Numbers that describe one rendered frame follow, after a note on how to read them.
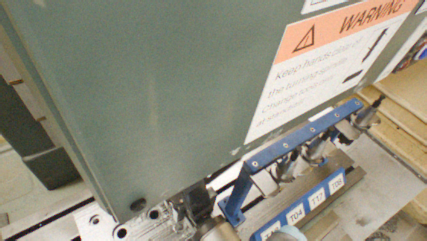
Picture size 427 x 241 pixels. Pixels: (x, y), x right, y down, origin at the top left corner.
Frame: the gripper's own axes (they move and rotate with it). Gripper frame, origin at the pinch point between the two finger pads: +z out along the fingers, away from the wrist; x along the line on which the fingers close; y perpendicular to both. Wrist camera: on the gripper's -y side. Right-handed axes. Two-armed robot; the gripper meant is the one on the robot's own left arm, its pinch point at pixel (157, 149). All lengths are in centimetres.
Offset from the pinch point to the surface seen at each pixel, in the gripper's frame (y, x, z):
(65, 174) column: 60, -23, 45
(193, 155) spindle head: -33.6, -7.2, -21.2
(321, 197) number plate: 35, 48, -28
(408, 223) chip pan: 64, 93, -59
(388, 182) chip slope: 48, 88, -41
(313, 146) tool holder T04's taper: 3.1, 33.7, -18.3
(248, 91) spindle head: -37.9, -3.7, -21.3
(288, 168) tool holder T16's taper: 2.2, 23.0, -19.1
